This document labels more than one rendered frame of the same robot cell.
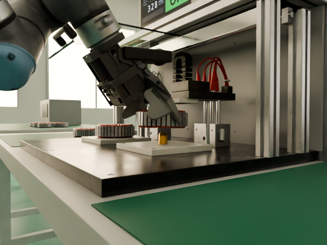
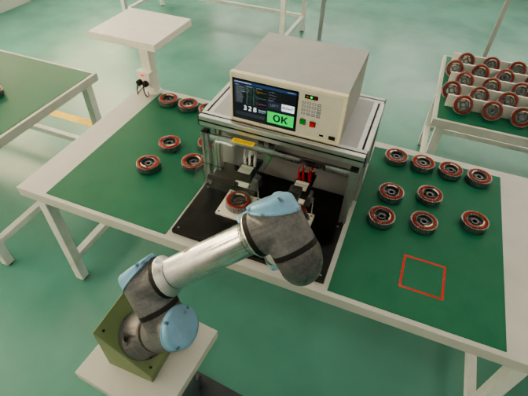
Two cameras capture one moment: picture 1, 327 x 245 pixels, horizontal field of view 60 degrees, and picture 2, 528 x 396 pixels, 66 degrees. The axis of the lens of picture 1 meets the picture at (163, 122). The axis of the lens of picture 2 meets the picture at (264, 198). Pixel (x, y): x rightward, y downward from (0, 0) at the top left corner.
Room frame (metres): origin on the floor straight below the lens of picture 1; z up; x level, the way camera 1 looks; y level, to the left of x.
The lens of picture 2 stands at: (-0.23, 0.75, 2.02)
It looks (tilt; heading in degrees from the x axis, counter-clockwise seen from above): 45 degrees down; 324
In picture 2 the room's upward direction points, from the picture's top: 2 degrees clockwise
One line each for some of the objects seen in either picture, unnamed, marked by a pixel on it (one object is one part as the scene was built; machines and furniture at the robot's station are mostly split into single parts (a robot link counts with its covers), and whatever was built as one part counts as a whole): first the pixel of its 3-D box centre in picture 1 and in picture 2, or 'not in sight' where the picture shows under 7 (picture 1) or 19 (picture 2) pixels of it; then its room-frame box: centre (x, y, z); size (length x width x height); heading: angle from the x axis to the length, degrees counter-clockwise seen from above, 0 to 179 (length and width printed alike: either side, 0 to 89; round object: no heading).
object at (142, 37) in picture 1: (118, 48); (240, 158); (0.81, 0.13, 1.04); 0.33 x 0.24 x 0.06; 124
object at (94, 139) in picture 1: (115, 139); (238, 206); (0.81, 0.14, 0.78); 0.15 x 0.15 x 0.01; 34
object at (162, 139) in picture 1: (162, 137); not in sight; (0.61, 0.00, 0.80); 0.02 x 0.02 x 0.03
